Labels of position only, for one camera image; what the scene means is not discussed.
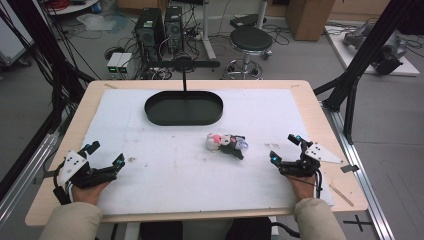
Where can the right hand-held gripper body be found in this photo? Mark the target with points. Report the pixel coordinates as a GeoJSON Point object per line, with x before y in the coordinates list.
{"type": "Point", "coordinates": [305, 166]}

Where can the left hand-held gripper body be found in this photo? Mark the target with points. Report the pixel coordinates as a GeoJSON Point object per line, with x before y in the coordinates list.
{"type": "Point", "coordinates": [77, 173]}

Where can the small black white plush toy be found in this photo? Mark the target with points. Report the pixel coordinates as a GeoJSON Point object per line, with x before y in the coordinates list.
{"type": "Point", "coordinates": [228, 146]}

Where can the black oval tray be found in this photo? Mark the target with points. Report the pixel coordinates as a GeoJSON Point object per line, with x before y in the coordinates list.
{"type": "Point", "coordinates": [183, 110]}

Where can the person's right hand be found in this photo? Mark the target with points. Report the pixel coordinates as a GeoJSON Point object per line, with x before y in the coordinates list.
{"type": "Point", "coordinates": [305, 189]}

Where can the person's left hand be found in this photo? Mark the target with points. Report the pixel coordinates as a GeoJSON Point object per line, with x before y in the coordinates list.
{"type": "Point", "coordinates": [88, 194]}

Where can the small black tape piece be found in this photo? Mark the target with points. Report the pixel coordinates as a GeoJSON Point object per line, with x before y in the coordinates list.
{"type": "Point", "coordinates": [349, 168]}

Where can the thin wooden stick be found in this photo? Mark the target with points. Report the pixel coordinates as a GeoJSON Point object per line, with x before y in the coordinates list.
{"type": "Point", "coordinates": [341, 195]}

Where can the white foam mat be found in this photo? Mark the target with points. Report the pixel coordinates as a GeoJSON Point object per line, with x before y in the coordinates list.
{"type": "Point", "coordinates": [173, 173]}

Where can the white power supply unit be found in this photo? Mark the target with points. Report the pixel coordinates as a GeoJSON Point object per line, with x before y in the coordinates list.
{"type": "Point", "coordinates": [124, 65]}
{"type": "Point", "coordinates": [114, 65]}

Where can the black round stool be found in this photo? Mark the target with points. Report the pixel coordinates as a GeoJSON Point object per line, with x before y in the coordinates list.
{"type": "Point", "coordinates": [250, 43]}

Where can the white board with grey equipment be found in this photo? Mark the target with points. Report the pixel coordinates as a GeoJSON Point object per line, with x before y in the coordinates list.
{"type": "Point", "coordinates": [373, 50]}

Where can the brown cardboard box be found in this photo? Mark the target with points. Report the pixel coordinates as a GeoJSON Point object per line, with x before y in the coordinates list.
{"type": "Point", "coordinates": [308, 18]}

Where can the black computer tower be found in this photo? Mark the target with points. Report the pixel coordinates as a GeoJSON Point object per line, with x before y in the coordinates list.
{"type": "Point", "coordinates": [174, 28]}
{"type": "Point", "coordinates": [148, 33]}

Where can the black flat device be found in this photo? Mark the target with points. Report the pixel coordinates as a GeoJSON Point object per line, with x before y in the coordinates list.
{"type": "Point", "coordinates": [246, 21]}

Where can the white desk leg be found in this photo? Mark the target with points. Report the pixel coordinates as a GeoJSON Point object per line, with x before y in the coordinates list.
{"type": "Point", "coordinates": [206, 30]}

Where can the round white table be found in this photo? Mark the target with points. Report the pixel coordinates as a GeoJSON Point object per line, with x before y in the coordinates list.
{"type": "Point", "coordinates": [71, 6]}

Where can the aluminium rail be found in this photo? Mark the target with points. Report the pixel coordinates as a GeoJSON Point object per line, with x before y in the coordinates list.
{"type": "Point", "coordinates": [26, 170]}
{"type": "Point", "coordinates": [361, 173]}

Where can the black metal frame strut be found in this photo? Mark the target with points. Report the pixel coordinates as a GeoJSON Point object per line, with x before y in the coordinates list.
{"type": "Point", "coordinates": [361, 60]}

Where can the black camera stand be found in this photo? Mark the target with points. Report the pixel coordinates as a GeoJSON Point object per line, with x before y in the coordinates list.
{"type": "Point", "coordinates": [184, 66]}

